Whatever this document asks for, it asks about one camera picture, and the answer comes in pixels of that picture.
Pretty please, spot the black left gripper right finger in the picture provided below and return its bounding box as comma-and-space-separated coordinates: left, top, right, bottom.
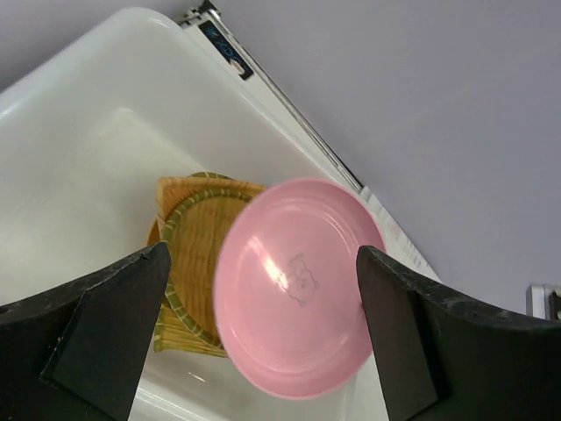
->
356, 246, 560, 420

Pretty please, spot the white plastic bin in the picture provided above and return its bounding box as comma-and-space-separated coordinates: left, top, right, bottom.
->
0, 6, 387, 421

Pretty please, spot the aluminium table edge rail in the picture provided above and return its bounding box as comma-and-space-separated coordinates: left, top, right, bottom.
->
174, 1, 363, 192

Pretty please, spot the pink plastic plate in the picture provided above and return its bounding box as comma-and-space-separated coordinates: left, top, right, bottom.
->
213, 178, 385, 400

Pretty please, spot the square bamboo tray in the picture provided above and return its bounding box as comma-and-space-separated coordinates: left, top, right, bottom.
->
154, 172, 231, 357

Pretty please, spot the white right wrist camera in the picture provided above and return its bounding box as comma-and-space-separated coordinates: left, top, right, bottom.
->
526, 284, 561, 321

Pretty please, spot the round green-rimmed bamboo tray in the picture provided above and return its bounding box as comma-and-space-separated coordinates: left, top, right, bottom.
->
161, 184, 266, 350

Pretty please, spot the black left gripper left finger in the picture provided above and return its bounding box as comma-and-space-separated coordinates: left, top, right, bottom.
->
1, 242, 171, 420

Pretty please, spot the dark logo sticker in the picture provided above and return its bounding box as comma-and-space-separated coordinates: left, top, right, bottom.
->
198, 21, 254, 81

